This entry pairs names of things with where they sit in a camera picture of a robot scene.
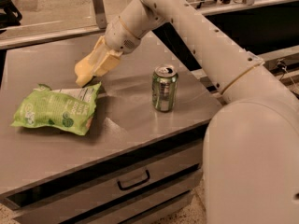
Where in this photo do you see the black drawer handle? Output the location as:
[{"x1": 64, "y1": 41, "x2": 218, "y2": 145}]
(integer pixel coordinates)
[{"x1": 117, "y1": 169, "x2": 150, "y2": 191}]

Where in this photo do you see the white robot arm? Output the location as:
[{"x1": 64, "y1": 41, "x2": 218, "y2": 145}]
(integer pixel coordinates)
[{"x1": 89, "y1": 0, "x2": 299, "y2": 224}]

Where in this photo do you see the black chair at left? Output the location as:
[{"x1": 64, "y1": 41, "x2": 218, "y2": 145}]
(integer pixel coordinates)
[{"x1": 0, "y1": 0, "x2": 22, "y2": 29}]

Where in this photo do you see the green rice chip bag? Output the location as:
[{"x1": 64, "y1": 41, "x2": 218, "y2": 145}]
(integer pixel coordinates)
[{"x1": 12, "y1": 83, "x2": 101, "y2": 135}]

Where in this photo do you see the yellow sponge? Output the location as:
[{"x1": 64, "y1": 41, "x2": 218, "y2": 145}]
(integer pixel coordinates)
[{"x1": 75, "y1": 56, "x2": 93, "y2": 87}]

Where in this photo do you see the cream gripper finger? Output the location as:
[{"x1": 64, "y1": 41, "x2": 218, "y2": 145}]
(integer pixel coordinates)
[
  {"x1": 88, "y1": 36, "x2": 107, "y2": 65},
  {"x1": 93, "y1": 49, "x2": 122, "y2": 77}
]

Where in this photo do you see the grey drawer cabinet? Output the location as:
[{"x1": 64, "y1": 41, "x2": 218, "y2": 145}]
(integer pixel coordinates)
[{"x1": 0, "y1": 121, "x2": 209, "y2": 224}]

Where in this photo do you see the green soda can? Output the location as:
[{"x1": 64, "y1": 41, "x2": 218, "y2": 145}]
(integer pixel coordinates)
[{"x1": 152, "y1": 64, "x2": 178, "y2": 112}]

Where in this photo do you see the metal bracket left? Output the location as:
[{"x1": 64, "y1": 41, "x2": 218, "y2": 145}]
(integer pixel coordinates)
[{"x1": 93, "y1": 0, "x2": 107, "y2": 30}]

